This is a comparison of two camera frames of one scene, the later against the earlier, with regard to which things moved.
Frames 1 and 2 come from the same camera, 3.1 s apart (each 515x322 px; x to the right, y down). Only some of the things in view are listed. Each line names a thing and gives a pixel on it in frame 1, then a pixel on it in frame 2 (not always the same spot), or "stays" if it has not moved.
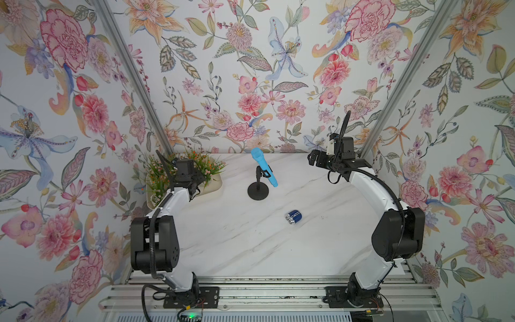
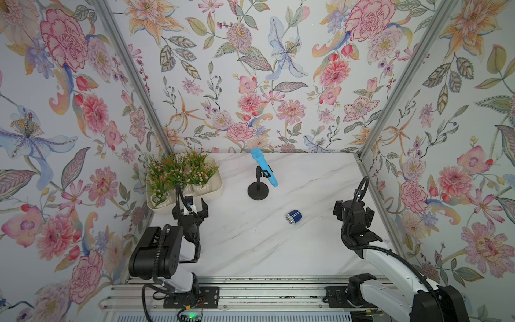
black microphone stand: x=259 y=190 stays
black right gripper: x=315 y=153 -> x=338 y=209
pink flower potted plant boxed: x=157 y=181 stays
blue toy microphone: x=259 y=156 stays
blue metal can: x=294 y=217 stays
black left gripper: x=198 y=174 -> x=204 y=210
